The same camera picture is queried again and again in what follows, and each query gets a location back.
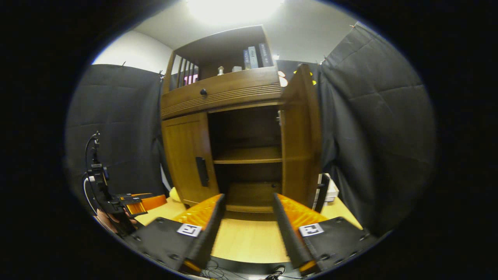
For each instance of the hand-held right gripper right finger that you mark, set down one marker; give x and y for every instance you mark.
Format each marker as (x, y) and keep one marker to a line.
(288, 233)

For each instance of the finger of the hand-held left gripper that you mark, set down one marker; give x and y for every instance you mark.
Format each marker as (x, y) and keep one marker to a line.
(136, 209)
(153, 202)

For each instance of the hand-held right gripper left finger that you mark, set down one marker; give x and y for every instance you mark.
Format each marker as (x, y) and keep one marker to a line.
(210, 237)

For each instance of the wooden shoe cabinet door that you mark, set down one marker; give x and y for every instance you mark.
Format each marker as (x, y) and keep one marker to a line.
(183, 151)
(299, 136)

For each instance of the wooden double-door shoe cabinet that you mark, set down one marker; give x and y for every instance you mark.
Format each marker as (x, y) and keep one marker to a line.
(233, 87)

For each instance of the stack of white boxes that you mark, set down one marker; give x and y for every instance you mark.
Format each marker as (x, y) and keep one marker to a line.
(333, 190)

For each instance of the wooden inner shelf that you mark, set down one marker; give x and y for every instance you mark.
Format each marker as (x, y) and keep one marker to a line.
(249, 155)

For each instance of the black backdrop cloth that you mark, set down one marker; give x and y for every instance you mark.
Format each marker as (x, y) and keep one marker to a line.
(381, 136)

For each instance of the small beige figurine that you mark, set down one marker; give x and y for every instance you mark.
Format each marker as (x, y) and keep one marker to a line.
(220, 70)

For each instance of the small white object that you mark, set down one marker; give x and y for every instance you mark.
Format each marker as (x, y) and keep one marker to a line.
(236, 69)

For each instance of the dark blue book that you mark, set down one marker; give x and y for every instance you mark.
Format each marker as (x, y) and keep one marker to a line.
(246, 59)

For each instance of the light grey book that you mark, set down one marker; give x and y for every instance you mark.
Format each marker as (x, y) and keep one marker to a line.
(253, 57)

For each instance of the ceiling light panel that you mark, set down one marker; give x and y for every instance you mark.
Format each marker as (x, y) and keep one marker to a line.
(233, 9)

